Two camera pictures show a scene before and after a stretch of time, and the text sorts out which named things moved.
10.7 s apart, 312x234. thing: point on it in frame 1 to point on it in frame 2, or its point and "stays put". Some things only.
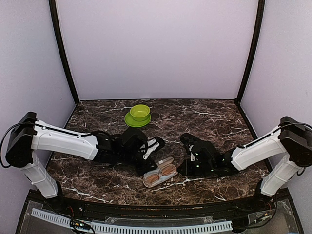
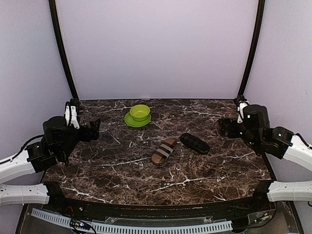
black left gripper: [144, 170] to [95, 131]
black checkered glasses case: [187, 139] stays put
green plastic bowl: [140, 112] stays put
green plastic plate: [131, 122] stays put
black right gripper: [187, 171] to [232, 132]
